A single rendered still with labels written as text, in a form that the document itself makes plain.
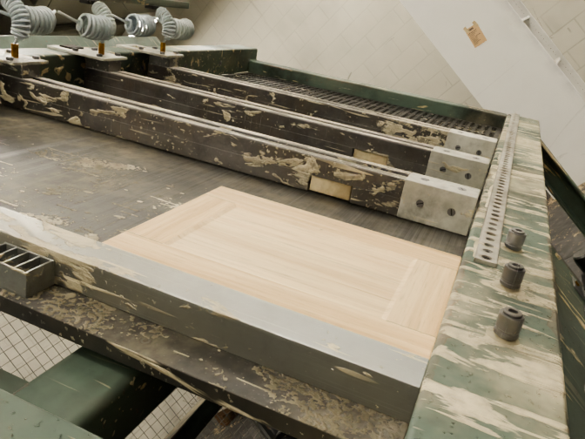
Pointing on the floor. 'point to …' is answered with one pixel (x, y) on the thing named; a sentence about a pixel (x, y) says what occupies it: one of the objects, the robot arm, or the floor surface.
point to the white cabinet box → (511, 68)
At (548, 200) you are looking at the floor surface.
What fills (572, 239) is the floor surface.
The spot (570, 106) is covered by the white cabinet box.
